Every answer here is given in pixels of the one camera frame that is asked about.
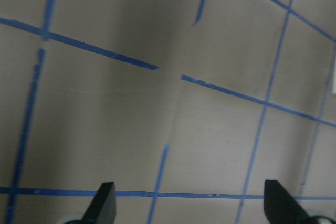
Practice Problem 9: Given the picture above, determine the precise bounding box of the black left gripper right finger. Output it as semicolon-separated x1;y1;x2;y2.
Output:
264;180;322;224

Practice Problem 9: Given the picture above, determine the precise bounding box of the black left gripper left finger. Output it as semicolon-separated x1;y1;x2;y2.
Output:
82;182;117;224

